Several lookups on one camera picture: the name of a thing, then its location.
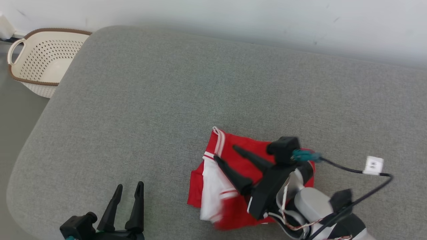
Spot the white red thin wire bundle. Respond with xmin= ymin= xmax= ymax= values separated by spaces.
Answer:
xmin=267 ymin=177 xmax=352 ymax=240

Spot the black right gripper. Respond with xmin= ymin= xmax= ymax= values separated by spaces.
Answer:
xmin=213 ymin=145 xmax=296 ymax=220

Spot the white wall box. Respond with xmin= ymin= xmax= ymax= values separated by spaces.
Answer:
xmin=0 ymin=15 xmax=15 ymax=40

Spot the cream perforated laundry basket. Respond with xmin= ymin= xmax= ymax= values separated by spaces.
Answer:
xmin=7 ymin=28 xmax=92 ymax=99

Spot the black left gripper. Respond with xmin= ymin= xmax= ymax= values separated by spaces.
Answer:
xmin=90 ymin=181 xmax=145 ymax=240

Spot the grey fabric sofa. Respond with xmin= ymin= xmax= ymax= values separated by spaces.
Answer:
xmin=6 ymin=26 xmax=427 ymax=240

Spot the white cable label tag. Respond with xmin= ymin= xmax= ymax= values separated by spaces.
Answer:
xmin=363 ymin=156 xmax=384 ymax=176

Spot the red jersey with white sleeves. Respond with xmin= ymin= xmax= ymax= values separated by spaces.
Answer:
xmin=187 ymin=127 xmax=316 ymax=231

